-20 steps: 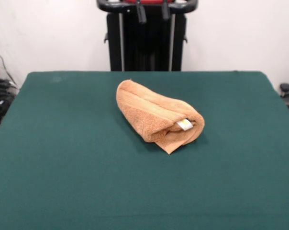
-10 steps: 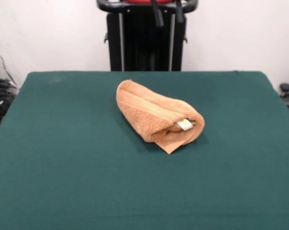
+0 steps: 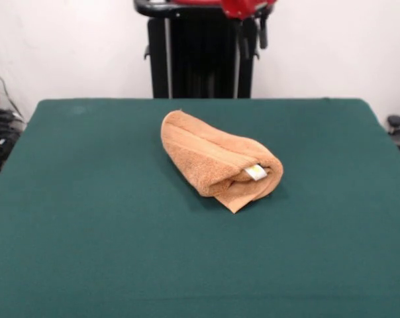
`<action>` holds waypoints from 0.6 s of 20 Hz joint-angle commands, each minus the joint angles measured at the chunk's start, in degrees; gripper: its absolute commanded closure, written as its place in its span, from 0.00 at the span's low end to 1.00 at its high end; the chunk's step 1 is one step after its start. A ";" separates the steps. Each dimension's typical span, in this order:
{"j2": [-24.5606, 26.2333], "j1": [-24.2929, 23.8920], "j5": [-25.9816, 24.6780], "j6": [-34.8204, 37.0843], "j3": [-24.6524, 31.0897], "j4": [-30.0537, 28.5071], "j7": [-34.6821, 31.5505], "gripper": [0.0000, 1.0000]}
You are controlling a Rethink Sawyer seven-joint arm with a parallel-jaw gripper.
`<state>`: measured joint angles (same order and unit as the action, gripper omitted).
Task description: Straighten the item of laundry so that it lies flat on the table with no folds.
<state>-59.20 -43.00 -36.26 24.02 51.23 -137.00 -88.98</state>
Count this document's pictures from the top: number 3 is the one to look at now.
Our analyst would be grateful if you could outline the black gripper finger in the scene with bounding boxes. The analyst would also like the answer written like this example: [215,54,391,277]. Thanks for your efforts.
[258,15,270,50]
[238,21,250,56]

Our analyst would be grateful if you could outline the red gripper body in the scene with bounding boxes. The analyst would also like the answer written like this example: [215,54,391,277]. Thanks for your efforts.
[221,0,277,21]

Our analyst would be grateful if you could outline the orange terry towel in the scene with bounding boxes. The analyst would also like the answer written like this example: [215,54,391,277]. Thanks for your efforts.
[160,109,284,215]

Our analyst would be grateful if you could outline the dark green table cloth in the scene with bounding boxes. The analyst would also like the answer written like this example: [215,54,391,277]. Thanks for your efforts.
[0,97,400,318]

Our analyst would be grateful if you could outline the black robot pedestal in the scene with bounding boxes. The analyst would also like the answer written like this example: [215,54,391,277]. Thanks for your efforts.
[132,0,260,99]

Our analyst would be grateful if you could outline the grey wall cables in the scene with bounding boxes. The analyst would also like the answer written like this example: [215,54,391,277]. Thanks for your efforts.
[0,61,25,120]

